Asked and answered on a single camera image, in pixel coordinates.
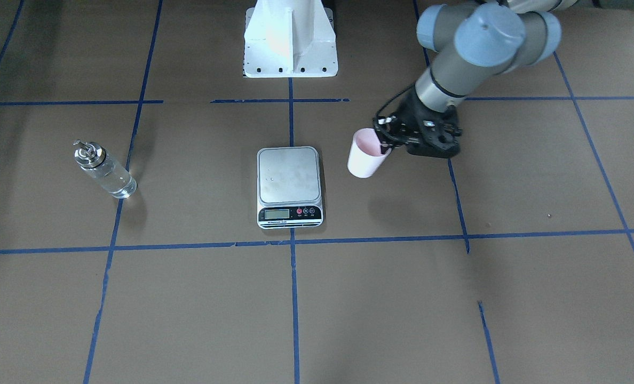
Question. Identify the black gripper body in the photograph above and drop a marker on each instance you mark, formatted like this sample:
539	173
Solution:
409	116

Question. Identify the pink plastic cup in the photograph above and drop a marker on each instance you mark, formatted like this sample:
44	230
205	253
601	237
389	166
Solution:
366	154

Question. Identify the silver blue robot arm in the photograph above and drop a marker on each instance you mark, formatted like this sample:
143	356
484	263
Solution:
472	41

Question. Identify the silver digital kitchen scale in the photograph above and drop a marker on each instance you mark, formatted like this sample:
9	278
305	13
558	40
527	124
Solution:
289	193

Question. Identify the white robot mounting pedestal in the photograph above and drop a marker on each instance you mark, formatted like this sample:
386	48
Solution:
294	39

